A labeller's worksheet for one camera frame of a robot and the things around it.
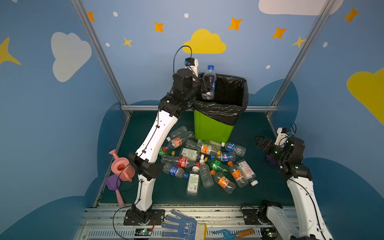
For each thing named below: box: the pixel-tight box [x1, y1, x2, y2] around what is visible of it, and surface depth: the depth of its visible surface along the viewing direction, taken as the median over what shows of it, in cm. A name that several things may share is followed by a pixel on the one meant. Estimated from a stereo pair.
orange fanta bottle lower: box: [210, 169, 236, 194], surface depth 84 cm
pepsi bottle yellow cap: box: [216, 150, 236, 162], surface depth 94 cm
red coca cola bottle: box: [161, 155, 201, 168], surface depth 91 cm
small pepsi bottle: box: [201, 65, 217, 100], surface depth 70 cm
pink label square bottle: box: [236, 159, 259, 187], surface depth 88 cm
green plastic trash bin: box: [194, 110, 235, 144], surface depth 91 cm
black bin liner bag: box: [191, 73, 249, 126], surface depth 79 cm
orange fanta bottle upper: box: [227, 161, 249, 188], surface depth 87 cm
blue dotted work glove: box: [161, 209, 208, 240], surface depth 73 cm
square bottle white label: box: [186, 166, 201, 196], surface depth 84 cm
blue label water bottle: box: [221, 141, 247, 157], surface depth 98 cm
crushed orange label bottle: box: [197, 139, 212, 155], surface depth 95 cm
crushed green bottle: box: [159, 149, 172, 157], surface depth 97 cm
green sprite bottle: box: [204, 157, 233, 179], surface depth 90 cm
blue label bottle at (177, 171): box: [162, 163, 189, 179], surface depth 88 cm
